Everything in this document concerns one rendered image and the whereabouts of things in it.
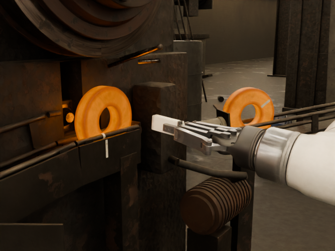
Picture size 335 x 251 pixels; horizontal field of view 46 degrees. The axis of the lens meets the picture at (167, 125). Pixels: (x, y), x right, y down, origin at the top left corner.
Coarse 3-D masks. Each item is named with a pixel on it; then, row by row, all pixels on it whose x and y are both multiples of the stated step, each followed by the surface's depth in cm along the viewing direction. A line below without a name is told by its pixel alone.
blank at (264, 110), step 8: (248, 88) 109; (232, 96) 109; (240, 96) 108; (248, 96) 109; (256, 96) 109; (264, 96) 110; (232, 104) 107; (240, 104) 108; (248, 104) 109; (256, 104) 110; (264, 104) 111; (272, 104) 112; (232, 112) 108; (240, 112) 109; (256, 112) 113; (264, 112) 111; (272, 112) 112; (232, 120) 108; (240, 120) 109; (256, 120) 113; (264, 120) 112
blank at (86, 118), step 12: (84, 96) 84; (96, 96) 84; (108, 96) 87; (120, 96) 90; (84, 108) 82; (96, 108) 84; (108, 108) 91; (120, 108) 90; (84, 120) 82; (96, 120) 85; (120, 120) 91; (84, 132) 83; (96, 132) 85
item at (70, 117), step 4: (64, 108) 91; (64, 112) 90; (68, 112) 90; (64, 116) 90; (68, 116) 90; (72, 116) 91; (64, 120) 90; (68, 120) 90; (72, 120) 91; (64, 124) 91; (68, 124) 91
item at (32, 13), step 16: (0, 0) 68; (16, 0) 64; (32, 0) 66; (160, 0) 94; (16, 16) 69; (32, 16) 67; (48, 16) 69; (32, 32) 73; (48, 32) 70; (64, 32) 73; (144, 32) 91; (64, 48) 73; (80, 48) 76; (96, 48) 80; (112, 48) 83
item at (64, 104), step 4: (64, 100) 92; (68, 100) 92; (64, 104) 91; (68, 104) 92; (68, 108) 92; (72, 108) 93; (72, 112) 93; (72, 124) 94; (64, 128) 92; (68, 128) 93; (72, 128) 94
